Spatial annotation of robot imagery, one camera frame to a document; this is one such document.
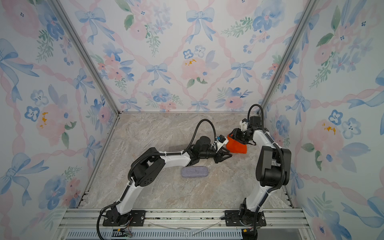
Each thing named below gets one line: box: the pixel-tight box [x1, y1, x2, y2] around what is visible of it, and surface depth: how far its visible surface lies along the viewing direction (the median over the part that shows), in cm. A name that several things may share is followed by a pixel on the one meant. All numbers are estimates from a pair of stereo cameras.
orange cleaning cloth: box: [226, 135, 247, 154], surface depth 96 cm
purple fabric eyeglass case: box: [181, 166, 209, 178], surface depth 88 cm
